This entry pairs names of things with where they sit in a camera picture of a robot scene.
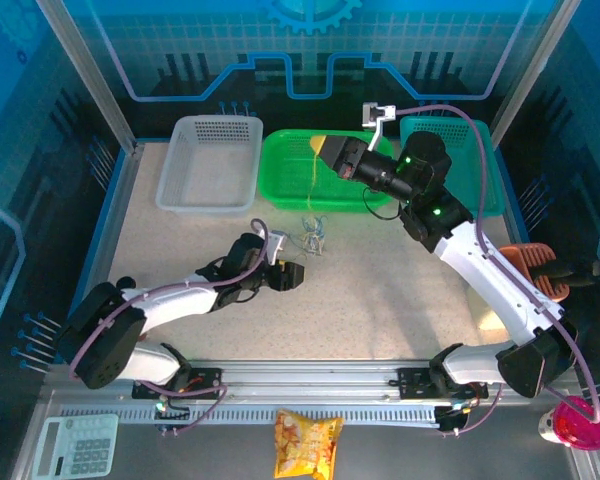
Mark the yellow thin cable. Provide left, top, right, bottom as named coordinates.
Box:
left=304, top=147, right=319, bottom=217

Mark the yellow-green thin cable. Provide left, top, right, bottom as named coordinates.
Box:
left=301, top=232, right=330, bottom=257

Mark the pile of rubber bands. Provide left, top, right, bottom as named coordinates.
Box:
left=293, top=219, right=326, bottom=247

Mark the blue thin cable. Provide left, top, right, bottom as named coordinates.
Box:
left=298, top=214, right=330, bottom=237

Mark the green plastic basket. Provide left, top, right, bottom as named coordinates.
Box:
left=257, top=128, right=397, bottom=214

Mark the teal plastic basket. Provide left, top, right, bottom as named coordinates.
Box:
left=398, top=115, right=507, bottom=219

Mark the white plastic basket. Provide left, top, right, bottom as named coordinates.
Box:
left=154, top=115, right=265, bottom=218

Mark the orange and cream utensil holder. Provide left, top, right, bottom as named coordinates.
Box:
left=467, top=242, right=572, bottom=334

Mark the yellow snack bag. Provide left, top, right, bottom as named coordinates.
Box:
left=273, top=408, right=346, bottom=480

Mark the white desk calculator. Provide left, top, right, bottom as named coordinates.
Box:
left=31, top=413, right=121, bottom=479

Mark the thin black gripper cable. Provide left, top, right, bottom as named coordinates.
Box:
left=229, top=285, right=262, bottom=305
left=361, top=185, right=402, bottom=222

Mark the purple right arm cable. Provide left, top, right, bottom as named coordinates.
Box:
left=393, top=103, right=600, bottom=437

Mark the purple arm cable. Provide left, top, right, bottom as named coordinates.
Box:
left=393, top=103, right=600, bottom=437
left=68, top=217, right=282, bottom=438

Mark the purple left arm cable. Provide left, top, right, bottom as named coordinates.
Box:
left=68, top=217, right=282, bottom=438

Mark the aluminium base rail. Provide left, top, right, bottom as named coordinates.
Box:
left=42, top=357, right=581, bottom=404

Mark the white slotted cable duct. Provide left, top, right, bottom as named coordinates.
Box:
left=59, top=403, right=444, bottom=428

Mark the aluminium frame post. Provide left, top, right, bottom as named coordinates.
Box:
left=34, top=0, right=144, bottom=154
left=484, top=0, right=581, bottom=151

